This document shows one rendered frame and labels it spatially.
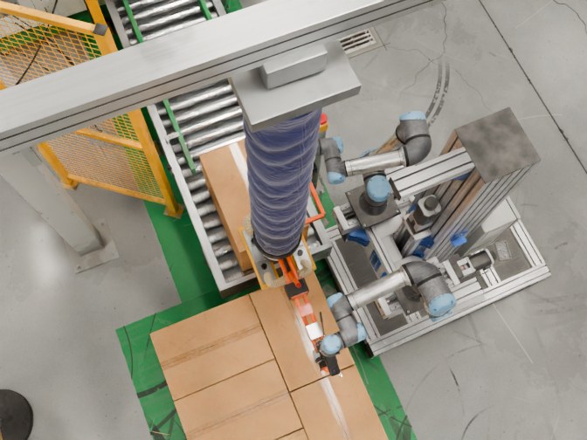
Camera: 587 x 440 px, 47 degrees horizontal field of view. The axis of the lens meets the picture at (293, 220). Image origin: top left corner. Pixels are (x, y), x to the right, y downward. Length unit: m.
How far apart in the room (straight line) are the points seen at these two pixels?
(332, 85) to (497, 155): 1.12
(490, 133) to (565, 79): 2.82
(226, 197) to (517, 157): 1.61
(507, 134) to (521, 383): 2.27
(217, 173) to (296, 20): 2.19
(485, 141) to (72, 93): 1.65
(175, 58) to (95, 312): 3.19
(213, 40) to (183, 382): 2.58
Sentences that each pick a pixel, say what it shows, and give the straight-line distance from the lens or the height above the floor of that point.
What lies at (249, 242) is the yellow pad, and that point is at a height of 1.14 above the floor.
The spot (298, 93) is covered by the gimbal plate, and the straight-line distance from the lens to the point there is 1.72.
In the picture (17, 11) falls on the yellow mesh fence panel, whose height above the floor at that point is 2.10.
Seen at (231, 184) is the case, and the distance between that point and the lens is 3.69.
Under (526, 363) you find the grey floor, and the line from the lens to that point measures 4.69.
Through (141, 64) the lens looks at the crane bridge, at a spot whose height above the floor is 3.05.
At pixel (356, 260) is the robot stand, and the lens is 4.35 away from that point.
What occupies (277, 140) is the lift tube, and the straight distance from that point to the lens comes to 1.95.
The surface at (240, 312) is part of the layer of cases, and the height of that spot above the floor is 0.54.
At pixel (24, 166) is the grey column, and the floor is 1.43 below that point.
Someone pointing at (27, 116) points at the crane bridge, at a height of 3.05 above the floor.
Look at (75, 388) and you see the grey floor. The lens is 4.55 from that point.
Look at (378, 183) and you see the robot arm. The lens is 3.38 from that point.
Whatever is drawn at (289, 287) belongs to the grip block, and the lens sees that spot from 3.20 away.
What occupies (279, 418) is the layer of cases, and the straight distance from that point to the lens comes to 3.83.
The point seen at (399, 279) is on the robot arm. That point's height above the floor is 1.63.
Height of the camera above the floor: 4.37
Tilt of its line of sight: 71 degrees down
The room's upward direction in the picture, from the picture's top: 5 degrees clockwise
